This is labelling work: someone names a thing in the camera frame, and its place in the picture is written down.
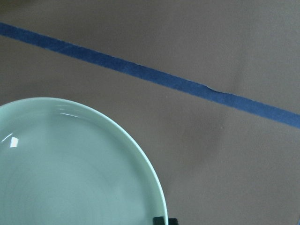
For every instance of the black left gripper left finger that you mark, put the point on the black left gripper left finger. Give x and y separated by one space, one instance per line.
158 221

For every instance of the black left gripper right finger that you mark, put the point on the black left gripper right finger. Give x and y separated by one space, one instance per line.
172 221

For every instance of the light green plate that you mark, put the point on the light green plate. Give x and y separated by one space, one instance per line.
63 163

